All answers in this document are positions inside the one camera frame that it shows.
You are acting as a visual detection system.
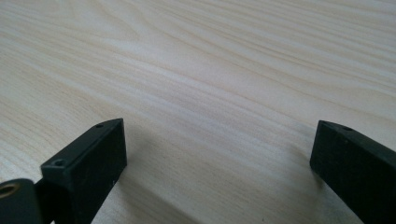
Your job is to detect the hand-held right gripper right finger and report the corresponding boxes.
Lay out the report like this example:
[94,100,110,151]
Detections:
[309,119,396,224]

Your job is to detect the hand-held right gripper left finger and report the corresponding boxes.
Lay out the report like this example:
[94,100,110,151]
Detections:
[35,118,128,224]

